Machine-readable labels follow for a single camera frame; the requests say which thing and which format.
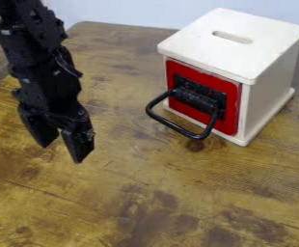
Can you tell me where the black metal drawer handle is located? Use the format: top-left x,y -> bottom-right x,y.
145,74 -> 227,140

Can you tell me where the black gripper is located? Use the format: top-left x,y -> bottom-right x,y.
9,47 -> 93,164

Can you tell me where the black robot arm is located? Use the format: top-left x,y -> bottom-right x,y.
0,0 -> 93,163

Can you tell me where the white wooden box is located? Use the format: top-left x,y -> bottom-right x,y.
157,8 -> 299,146

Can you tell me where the red drawer front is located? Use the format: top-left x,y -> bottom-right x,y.
165,59 -> 243,135

